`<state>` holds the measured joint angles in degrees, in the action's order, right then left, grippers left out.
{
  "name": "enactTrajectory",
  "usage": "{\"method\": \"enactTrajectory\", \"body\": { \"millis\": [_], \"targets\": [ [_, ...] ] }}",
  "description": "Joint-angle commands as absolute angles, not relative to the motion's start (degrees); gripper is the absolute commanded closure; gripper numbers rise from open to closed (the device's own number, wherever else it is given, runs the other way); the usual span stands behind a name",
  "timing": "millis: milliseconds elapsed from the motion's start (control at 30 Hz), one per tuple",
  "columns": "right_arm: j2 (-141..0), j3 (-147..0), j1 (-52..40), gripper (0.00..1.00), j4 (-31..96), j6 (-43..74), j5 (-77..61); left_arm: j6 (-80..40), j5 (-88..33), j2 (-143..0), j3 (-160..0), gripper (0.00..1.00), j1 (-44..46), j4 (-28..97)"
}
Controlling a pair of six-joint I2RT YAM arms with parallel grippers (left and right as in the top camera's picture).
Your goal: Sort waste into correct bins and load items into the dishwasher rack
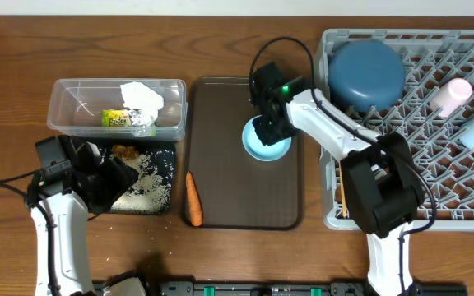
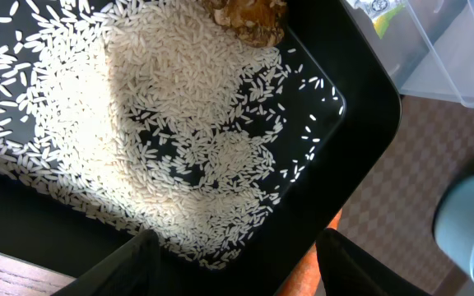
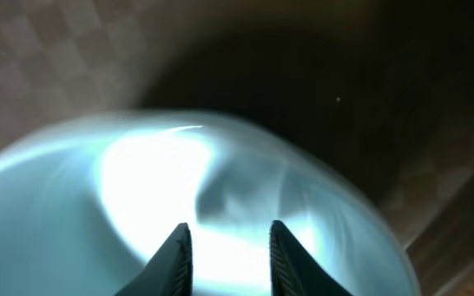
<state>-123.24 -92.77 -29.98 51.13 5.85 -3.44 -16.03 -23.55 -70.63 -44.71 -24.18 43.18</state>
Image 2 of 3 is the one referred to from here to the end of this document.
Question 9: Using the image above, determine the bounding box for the white rice pile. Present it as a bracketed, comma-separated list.
[0, 0, 345, 271]

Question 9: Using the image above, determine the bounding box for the yellow foil snack wrapper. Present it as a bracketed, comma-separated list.
[346, 0, 405, 39]

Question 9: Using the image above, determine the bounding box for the light blue bowl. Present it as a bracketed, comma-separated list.
[433, 175, 474, 282]

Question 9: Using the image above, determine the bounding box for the clear plastic bin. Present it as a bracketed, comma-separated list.
[344, 0, 474, 109]

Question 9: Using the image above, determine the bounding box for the brown serving tray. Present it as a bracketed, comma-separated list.
[338, 96, 474, 295]

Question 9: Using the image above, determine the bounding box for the orange carrot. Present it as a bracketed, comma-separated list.
[276, 208, 343, 296]

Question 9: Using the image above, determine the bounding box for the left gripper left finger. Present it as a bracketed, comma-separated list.
[53, 230, 160, 296]

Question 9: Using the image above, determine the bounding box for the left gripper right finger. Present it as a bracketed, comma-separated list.
[315, 229, 430, 296]

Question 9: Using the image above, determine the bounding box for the brown walnut cookie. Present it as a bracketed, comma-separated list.
[202, 0, 288, 48]

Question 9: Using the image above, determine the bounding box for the black plastic bin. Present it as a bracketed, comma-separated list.
[0, 1, 402, 295]

